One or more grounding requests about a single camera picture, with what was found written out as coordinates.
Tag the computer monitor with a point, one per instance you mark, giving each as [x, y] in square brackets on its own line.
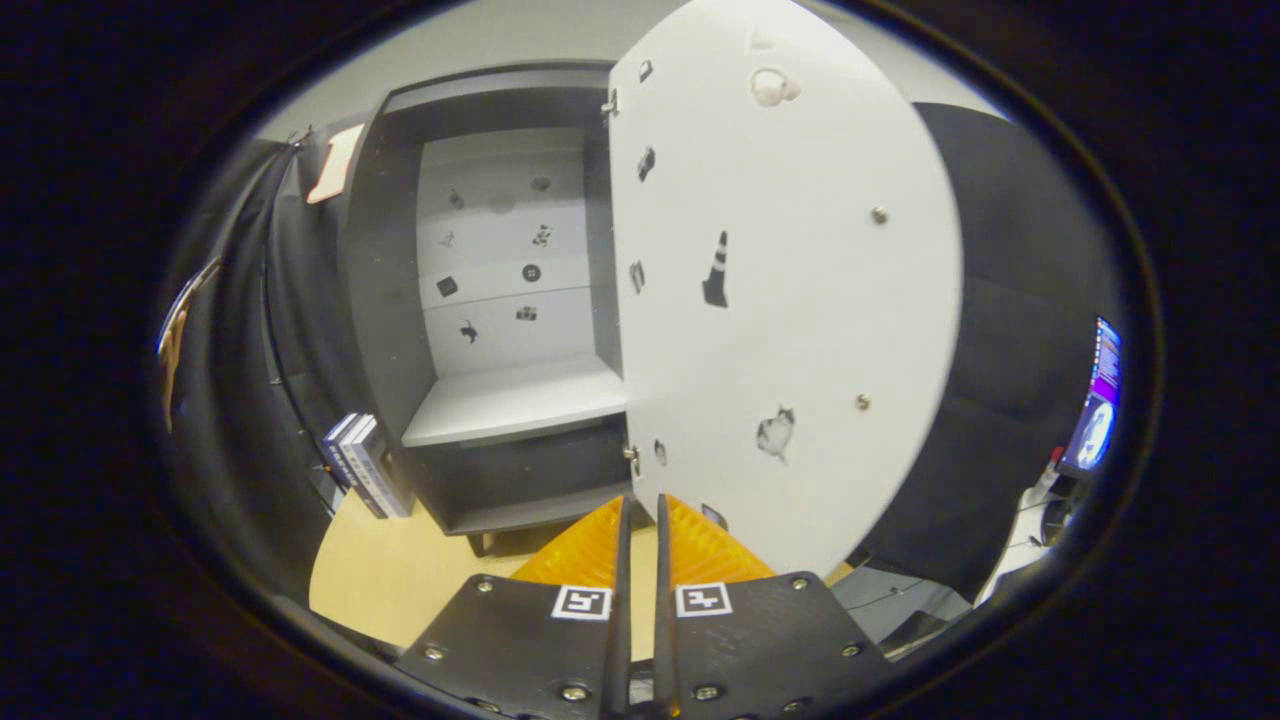
[1095, 410]

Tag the black backdrop cloth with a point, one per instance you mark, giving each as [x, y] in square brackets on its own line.
[1000, 300]

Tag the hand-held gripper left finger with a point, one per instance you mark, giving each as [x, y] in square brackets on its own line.
[530, 650]

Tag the blue white book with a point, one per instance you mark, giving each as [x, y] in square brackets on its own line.
[345, 455]
[380, 475]

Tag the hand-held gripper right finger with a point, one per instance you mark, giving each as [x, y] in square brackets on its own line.
[760, 650]

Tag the dark grey cabinet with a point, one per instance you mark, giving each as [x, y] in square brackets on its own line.
[380, 300]

